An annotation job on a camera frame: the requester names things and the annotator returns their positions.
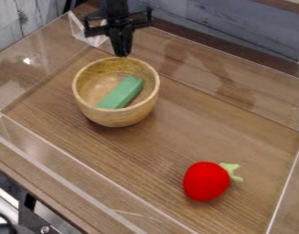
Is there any black cable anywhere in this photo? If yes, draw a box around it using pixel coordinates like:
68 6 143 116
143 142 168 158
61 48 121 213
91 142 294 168
0 211 15 234

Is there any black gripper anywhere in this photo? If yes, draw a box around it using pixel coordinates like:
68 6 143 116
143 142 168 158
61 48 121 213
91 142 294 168
81 0 152 57

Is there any red plush strawberry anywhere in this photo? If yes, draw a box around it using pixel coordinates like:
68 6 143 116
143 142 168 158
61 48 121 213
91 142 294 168
182 161 243 201

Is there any black table leg bracket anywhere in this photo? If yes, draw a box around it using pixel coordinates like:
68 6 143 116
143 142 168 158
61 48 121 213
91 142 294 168
19 193 63 234

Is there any brown wooden bowl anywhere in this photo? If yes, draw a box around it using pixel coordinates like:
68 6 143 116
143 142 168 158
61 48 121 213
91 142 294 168
72 57 161 127

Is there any green rectangular block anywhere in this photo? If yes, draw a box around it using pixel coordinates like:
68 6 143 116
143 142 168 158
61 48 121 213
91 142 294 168
96 76 144 109

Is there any clear acrylic corner bracket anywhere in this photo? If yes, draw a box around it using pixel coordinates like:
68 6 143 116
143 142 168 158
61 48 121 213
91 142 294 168
67 11 109 48

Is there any clear acrylic tray wall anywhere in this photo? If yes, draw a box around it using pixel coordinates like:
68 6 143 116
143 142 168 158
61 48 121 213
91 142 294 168
0 112 196 234

